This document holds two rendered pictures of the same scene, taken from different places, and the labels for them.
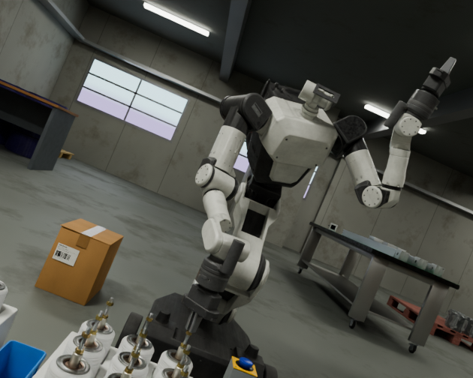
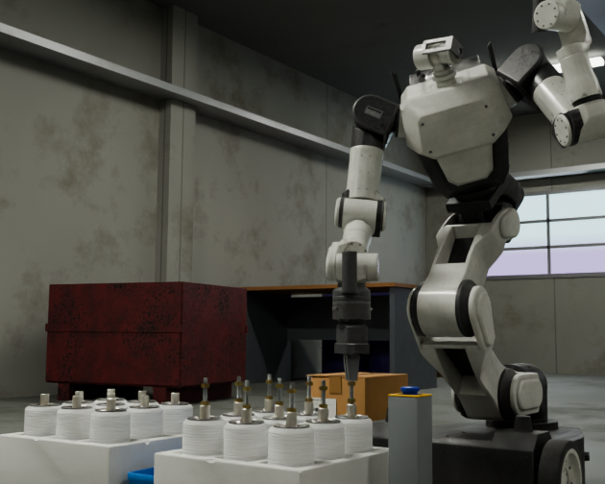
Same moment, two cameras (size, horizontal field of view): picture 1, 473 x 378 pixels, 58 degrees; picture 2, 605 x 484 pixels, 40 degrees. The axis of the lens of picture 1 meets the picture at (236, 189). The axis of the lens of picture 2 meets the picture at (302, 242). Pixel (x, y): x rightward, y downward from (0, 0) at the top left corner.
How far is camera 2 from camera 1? 127 cm
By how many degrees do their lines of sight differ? 40
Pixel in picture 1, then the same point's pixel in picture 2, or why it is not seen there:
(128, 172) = (596, 358)
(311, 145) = (462, 112)
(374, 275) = not seen: outside the picture
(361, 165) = (547, 100)
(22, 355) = not seen: hidden behind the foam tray
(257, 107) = (374, 108)
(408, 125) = (543, 15)
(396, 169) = (569, 77)
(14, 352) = not seen: hidden behind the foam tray
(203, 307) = (345, 343)
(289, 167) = (462, 157)
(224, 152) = (354, 177)
